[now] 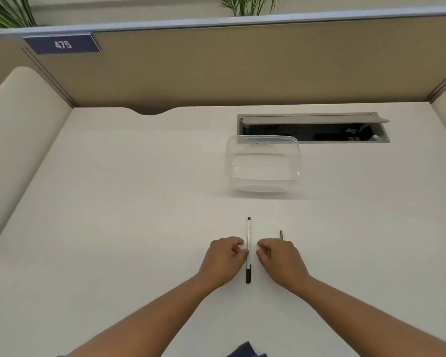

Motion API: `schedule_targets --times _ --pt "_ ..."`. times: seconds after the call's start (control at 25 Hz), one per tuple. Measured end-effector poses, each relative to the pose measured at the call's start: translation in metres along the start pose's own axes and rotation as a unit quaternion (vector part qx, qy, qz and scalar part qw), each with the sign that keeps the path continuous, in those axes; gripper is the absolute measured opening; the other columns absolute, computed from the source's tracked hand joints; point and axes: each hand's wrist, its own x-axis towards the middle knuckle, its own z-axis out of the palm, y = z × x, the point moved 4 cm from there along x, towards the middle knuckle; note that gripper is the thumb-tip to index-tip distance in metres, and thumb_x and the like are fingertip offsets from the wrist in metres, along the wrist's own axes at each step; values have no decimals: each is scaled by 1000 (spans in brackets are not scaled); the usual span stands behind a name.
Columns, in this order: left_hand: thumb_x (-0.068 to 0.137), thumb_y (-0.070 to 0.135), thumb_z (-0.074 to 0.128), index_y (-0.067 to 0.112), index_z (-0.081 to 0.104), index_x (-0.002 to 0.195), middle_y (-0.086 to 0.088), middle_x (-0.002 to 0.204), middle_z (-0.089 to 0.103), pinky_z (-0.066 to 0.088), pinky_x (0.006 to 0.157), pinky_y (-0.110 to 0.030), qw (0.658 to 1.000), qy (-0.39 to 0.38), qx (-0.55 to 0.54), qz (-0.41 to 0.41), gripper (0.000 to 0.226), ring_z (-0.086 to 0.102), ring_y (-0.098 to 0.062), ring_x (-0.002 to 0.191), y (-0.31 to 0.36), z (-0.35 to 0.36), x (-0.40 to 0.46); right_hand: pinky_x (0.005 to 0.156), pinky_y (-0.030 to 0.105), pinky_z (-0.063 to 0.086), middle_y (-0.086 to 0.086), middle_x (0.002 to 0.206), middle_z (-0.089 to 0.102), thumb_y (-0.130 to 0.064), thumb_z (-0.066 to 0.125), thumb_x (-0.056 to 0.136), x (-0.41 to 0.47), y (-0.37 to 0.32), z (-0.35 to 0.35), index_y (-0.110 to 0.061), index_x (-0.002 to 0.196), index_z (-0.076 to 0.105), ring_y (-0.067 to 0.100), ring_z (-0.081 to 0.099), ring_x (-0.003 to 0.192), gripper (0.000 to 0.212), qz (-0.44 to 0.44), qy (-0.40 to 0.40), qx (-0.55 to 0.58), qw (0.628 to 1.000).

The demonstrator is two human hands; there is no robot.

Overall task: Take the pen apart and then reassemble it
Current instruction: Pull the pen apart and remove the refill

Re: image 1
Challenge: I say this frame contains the person's left hand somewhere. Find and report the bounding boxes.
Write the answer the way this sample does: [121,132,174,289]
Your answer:
[197,237,250,289]

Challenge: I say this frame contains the person's right hand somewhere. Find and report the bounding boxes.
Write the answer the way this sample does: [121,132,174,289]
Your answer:
[255,238,313,291]

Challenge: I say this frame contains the white pen with black cap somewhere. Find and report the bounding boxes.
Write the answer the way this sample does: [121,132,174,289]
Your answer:
[245,217,252,284]

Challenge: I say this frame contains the clear plastic container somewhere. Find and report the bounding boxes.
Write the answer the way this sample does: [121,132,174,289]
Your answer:
[225,135,304,194]

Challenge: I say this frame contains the person's right forearm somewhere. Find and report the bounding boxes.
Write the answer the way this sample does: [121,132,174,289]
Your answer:
[293,275,446,357]

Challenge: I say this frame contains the person's left forearm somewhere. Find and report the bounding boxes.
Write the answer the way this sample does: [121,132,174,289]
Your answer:
[68,273,227,357]

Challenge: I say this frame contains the person's blue shirt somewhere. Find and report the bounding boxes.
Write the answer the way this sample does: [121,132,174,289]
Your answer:
[226,341,268,357]

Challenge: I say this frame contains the tan desk partition panel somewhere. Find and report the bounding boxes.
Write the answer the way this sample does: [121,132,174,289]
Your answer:
[22,5,446,116]

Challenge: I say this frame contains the green potted plant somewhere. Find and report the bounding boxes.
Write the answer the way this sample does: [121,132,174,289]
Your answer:
[0,0,38,29]
[220,0,279,17]

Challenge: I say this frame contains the blue number sign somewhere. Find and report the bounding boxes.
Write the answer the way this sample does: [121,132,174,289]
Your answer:
[22,32,102,55]

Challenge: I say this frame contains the tan neighbouring partition panel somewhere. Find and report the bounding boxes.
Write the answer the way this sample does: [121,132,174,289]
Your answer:
[0,29,45,103]

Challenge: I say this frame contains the grey desk cable box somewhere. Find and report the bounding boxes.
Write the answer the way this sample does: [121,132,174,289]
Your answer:
[237,112,391,144]

